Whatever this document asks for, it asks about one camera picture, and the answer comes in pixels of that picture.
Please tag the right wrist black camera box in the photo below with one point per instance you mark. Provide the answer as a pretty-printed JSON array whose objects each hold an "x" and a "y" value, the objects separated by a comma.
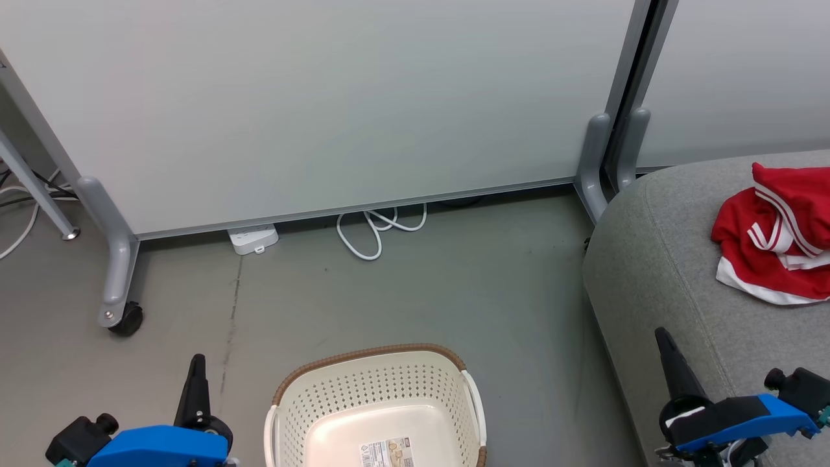
[{"x": 804, "y": 389}]

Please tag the printed label sticker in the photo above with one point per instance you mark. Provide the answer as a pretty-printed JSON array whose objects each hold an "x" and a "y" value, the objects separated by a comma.
[{"x": 388, "y": 453}]

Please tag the grey metal table leg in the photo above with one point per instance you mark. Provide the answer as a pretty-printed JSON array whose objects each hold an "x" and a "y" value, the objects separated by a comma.
[{"x": 39, "y": 194}]

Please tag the red garment with white hem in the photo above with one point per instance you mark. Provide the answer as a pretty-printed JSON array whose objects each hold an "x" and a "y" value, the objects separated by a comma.
[{"x": 746, "y": 259}]

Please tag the large white partition panel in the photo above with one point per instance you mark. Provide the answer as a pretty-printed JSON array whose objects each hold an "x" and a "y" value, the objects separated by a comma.
[{"x": 324, "y": 110}]

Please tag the right gripper blue-covered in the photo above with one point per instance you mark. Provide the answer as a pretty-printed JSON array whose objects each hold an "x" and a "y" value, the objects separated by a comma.
[{"x": 733, "y": 418}]

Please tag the narrow white partition panel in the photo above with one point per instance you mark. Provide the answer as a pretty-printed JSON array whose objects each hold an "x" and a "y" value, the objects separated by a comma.
[{"x": 739, "y": 78}]

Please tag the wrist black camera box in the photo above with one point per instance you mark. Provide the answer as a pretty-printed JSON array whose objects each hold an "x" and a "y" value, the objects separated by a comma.
[
  {"x": 74, "y": 441},
  {"x": 804, "y": 389}
]

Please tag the grey fabric sofa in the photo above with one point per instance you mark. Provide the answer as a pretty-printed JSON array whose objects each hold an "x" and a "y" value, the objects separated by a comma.
[{"x": 655, "y": 259}]

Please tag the cream perforated laundry basket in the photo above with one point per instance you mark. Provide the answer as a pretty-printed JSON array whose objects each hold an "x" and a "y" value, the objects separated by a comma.
[{"x": 363, "y": 402}]

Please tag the left gripper blue-covered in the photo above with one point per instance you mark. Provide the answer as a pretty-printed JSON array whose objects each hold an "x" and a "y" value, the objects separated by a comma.
[{"x": 155, "y": 447}]

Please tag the white power strip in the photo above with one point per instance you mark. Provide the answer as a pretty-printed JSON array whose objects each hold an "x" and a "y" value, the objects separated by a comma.
[{"x": 253, "y": 239}]

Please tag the grey partition leg with caster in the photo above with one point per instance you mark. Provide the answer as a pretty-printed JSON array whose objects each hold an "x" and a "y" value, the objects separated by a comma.
[{"x": 117, "y": 253}]

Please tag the black caster wheel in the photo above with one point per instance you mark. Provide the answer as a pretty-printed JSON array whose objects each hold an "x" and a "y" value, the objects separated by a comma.
[{"x": 128, "y": 321}]

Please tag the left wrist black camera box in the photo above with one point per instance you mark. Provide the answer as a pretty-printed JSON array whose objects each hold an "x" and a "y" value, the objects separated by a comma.
[{"x": 74, "y": 441}]

